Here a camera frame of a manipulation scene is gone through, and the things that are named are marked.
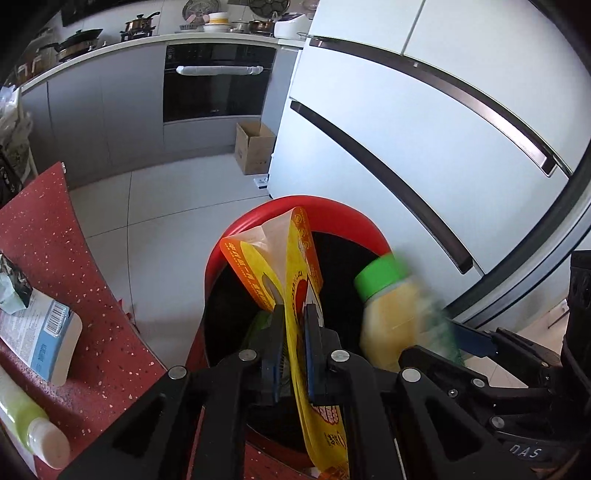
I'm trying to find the orange yellow snack bag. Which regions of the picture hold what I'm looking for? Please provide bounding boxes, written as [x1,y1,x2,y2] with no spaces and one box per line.
[219,206,352,480]

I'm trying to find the white blue carton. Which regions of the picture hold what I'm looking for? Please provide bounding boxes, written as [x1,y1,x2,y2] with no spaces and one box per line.
[0,288,83,387]

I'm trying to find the stack of bowls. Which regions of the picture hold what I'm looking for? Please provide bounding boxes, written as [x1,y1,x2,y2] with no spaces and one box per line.
[203,11,232,33]

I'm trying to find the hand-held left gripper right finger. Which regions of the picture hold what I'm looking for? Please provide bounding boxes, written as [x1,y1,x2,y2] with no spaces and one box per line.
[302,302,518,480]

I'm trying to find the steel pot with lid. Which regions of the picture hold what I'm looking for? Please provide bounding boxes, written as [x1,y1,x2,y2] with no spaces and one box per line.
[121,11,160,40]

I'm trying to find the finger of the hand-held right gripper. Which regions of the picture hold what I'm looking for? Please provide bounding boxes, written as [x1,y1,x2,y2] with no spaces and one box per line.
[398,346,499,407]
[450,320,561,370]

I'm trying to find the gas stove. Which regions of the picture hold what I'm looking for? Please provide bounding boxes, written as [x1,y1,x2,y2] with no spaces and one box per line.
[55,44,100,63]

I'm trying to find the light green tube bottle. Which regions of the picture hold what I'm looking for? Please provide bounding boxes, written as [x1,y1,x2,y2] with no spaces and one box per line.
[0,364,71,469]

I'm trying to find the blue white package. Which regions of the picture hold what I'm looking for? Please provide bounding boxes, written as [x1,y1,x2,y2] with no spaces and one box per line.
[0,253,34,315]

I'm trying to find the light round rack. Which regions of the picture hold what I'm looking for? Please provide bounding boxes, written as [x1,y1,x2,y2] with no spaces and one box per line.
[182,0,222,21]

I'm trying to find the dark round rack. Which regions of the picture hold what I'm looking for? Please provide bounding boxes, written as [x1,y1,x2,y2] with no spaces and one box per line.
[247,0,291,14]

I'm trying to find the black built-in oven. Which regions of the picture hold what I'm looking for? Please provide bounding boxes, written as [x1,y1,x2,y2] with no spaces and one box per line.
[163,42,278,124]

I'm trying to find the black wok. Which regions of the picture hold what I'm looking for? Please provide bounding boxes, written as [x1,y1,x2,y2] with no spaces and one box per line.
[51,28,105,51]

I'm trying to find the white rice cooker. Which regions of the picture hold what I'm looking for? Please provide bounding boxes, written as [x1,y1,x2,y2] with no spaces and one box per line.
[273,13,315,40]

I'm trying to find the grey lower cabinets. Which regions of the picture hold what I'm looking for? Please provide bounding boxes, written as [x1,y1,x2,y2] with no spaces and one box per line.
[18,34,301,185]

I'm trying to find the white sliding door frame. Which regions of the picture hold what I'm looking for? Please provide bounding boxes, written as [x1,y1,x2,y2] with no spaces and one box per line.
[443,175,591,333]

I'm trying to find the green wrapper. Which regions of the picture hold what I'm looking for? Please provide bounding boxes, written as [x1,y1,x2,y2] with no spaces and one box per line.
[245,311,278,344]

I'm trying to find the yellow juice bottle green cap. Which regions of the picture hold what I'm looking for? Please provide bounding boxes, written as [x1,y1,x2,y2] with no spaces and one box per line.
[353,253,465,372]

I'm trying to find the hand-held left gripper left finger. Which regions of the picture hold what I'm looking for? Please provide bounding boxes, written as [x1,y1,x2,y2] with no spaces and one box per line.
[58,302,289,480]

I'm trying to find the white refrigerator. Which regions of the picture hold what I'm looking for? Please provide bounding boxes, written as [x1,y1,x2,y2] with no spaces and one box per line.
[263,0,591,319]

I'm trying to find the cardboard box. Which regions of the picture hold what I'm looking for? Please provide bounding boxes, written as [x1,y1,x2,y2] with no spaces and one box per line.
[235,121,277,175]

